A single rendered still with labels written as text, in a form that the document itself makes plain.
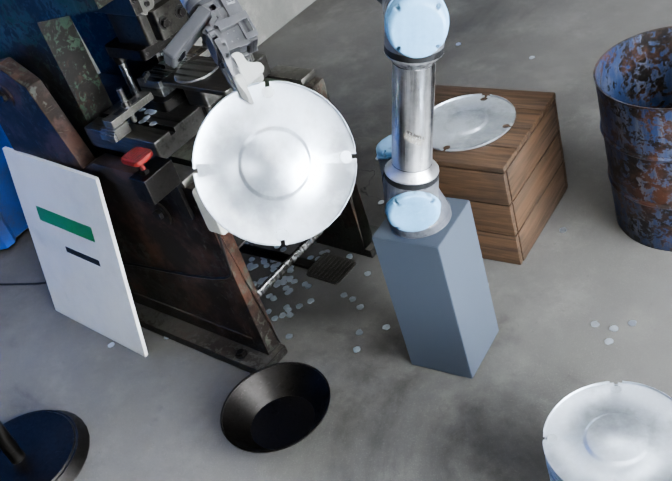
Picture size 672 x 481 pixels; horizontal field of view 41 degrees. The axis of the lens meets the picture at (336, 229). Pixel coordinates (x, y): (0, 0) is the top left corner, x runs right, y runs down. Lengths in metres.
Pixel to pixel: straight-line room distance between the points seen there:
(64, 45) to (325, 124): 1.10
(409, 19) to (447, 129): 0.99
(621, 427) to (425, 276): 0.58
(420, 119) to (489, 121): 0.85
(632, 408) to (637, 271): 0.72
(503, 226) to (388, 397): 0.59
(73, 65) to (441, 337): 1.21
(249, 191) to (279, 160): 0.08
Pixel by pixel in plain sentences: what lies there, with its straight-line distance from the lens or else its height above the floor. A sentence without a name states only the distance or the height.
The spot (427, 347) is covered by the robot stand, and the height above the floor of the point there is 0.09.
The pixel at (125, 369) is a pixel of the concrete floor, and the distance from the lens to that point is 2.83.
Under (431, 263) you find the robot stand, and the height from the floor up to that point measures 0.40.
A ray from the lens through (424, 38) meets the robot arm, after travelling 1.71.
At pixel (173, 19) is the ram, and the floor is 0.93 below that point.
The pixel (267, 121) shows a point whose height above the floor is 1.00.
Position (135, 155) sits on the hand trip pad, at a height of 0.76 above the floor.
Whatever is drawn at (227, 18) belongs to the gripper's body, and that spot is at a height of 1.16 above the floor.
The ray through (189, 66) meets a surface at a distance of 2.46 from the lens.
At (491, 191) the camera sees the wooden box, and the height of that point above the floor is 0.27.
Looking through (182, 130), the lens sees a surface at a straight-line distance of 2.39.
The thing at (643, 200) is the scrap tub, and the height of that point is 0.17.
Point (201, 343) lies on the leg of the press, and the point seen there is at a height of 0.03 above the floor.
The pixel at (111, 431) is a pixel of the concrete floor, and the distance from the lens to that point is 2.67.
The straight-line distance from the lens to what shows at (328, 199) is 1.60.
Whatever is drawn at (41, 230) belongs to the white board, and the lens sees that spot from 3.00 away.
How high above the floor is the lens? 1.75
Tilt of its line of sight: 36 degrees down
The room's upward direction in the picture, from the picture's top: 19 degrees counter-clockwise
